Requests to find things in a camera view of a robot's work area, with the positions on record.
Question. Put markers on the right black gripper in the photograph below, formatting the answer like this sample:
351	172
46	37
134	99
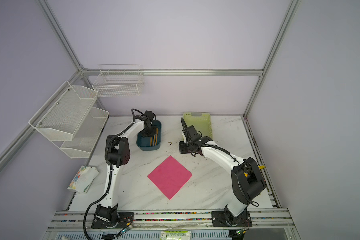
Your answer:
181	150

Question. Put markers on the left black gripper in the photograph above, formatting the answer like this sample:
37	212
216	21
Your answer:
154	132

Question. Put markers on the yellow plastic knife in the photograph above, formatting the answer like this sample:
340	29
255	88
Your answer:
156	136

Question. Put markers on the yellow plastic fork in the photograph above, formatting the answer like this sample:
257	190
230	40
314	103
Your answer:
152	139

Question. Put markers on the pink paper napkin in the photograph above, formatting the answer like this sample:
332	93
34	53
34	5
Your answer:
170	176

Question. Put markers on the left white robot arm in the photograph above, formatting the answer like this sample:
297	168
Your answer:
117	155

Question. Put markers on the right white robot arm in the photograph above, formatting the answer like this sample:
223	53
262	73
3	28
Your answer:
246	177

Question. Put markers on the colourful napkin packet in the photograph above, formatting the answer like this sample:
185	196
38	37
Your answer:
83	179

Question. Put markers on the teal plastic oval tub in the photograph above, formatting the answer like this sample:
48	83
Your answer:
144	142

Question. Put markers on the light green plastic basket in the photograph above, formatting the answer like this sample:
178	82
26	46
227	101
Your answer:
201	122

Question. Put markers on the white perforated metal shelf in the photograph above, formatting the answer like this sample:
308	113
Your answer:
70	120

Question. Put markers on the green white label box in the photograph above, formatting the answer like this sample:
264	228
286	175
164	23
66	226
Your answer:
175	235

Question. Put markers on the white wire basket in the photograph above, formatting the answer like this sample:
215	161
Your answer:
119	81

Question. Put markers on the aluminium frame profile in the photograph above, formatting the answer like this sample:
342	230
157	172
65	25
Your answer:
82	74

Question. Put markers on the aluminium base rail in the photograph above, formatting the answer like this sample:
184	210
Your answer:
200	224

